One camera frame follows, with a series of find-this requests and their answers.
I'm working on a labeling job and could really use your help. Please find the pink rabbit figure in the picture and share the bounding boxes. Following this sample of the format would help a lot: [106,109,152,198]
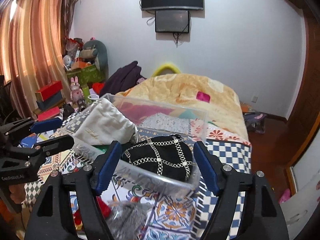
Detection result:
[70,77,84,103]

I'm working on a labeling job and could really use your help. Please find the small black wall monitor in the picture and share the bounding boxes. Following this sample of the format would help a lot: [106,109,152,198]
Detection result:
[154,9,190,33]

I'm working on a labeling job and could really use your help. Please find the pink flat box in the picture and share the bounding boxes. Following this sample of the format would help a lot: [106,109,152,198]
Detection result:
[37,106,61,122]

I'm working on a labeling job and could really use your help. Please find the yellow curved chair back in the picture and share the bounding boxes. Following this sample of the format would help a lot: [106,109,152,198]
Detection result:
[152,64,181,77]

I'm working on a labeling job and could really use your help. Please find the green bottle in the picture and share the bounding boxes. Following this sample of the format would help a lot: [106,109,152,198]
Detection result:
[82,84,92,104]

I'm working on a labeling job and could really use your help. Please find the orange striped curtain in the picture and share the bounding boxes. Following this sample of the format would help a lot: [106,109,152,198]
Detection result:
[0,0,78,121]

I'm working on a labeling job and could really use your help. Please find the clear plastic storage box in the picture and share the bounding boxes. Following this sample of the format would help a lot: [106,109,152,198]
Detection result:
[60,93,209,198]

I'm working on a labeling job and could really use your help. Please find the red flat box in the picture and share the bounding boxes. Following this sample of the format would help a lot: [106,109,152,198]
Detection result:
[35,81,63,101]

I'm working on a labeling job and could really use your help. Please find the dark grey flat box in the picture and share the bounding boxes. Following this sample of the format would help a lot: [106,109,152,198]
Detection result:
[36,91,66,111]

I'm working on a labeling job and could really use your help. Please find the grey green plush toy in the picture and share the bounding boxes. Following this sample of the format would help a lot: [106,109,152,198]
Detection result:
[82,39,109,72]

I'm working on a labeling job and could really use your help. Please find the blue booklet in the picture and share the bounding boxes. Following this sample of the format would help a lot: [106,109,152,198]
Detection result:
[19,135,38,148]

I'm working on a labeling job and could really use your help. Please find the red heart cushion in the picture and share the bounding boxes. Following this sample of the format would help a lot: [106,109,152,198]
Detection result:
[92,82,106,96]

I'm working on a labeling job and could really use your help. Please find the green cardboard box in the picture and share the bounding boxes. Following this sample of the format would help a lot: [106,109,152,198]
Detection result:
[66,64,104,86]

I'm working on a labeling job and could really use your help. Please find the wooden door frame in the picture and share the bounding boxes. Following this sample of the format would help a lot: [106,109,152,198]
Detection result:
[285,0,320,173]

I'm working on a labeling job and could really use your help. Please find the dark purple clothing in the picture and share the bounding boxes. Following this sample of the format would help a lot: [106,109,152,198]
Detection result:
[100,60,148,98]

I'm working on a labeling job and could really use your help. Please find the pink cloth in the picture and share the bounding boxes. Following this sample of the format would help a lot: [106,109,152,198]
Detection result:
[196,91,211,103]

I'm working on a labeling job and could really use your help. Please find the grey furry item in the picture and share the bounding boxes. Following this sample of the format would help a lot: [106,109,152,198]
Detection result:
[106,201,153,240]

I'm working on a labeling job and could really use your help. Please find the white drawstring pouch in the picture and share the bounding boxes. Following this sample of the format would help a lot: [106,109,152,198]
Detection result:
[72,97,138,147]

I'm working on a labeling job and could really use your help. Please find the black chain-patterned bag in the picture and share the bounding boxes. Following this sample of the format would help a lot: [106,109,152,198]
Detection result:
[121,135,197,182]

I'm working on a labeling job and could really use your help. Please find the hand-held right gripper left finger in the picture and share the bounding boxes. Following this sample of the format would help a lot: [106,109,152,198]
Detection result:
[24,140,123,240]

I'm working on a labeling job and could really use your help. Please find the black hanging cables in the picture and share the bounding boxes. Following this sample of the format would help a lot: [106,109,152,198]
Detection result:
[172,31,184,48]

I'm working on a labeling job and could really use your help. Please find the pink slipper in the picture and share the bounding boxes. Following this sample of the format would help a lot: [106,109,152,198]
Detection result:
[279,189,292,204]

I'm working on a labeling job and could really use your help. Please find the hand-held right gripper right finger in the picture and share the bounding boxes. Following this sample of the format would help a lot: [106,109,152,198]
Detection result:
[193,141,290,240]

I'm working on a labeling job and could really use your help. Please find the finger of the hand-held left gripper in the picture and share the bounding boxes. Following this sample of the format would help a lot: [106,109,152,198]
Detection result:
[0,117,63,137]
[10,135,75,165]

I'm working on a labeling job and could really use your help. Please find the red soft item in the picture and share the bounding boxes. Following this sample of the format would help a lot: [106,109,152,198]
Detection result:
[74,196,112,230]

